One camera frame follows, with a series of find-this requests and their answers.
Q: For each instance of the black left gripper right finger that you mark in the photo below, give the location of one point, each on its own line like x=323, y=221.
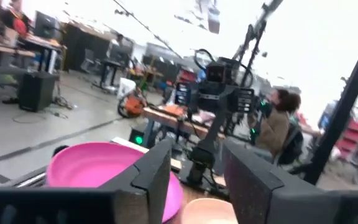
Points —
x=291, y=205

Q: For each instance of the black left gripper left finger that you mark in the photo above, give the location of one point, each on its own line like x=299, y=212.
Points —
x=73, y=207

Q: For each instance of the black overhead boom stand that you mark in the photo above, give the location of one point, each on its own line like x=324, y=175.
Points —
x=255, y=34

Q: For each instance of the wooden workbench blue legs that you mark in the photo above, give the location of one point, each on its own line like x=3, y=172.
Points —
x=166, y=116

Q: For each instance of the white bucket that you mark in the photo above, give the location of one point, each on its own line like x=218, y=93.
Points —
x=125, y=85

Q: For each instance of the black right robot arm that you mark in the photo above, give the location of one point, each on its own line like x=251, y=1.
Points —
x=211, y=133

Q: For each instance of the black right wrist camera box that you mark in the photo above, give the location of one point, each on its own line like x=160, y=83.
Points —
x=216, y=72

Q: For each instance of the pink plastic bowl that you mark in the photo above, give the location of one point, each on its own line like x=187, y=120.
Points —
x=89, y=165

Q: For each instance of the black box green light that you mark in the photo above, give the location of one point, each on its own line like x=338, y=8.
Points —
x=138, y=140

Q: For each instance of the black rig upright post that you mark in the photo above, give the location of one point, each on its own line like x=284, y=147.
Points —
x=340, y=118

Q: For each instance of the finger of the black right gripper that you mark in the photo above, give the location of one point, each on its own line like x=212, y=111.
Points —
x=245, y=101
x=183, y=93

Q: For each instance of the silver aluminium rail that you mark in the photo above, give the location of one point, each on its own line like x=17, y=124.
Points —
x=31, y=180

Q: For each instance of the red storage bin rack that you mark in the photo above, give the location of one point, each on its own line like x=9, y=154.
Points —
x=353, y=137

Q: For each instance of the black device with green lights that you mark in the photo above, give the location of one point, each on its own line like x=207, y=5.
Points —
x=261, y=107

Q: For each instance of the black speaker box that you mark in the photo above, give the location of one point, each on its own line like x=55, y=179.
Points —
x=36, y=91

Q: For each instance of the black office chair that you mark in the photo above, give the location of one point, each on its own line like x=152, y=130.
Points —
x=292, y=146

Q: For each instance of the black monitor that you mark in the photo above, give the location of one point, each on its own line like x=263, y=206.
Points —
x=47, y=26

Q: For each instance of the orange shop vacuum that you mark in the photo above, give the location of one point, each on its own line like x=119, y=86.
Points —
x=134, y=105

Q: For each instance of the black desk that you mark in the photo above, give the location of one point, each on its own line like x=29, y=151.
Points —
x=110, y=63

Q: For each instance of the person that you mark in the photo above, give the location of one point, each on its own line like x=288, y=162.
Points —
x=273, y=130

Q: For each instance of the black cabinet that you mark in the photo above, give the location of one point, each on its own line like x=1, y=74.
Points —
x=82, y=46

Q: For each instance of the peach plastic plate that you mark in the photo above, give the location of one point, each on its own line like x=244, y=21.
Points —
x=207, y=213

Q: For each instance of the red bins on shelf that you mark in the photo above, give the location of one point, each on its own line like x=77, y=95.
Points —
x=186, y=76

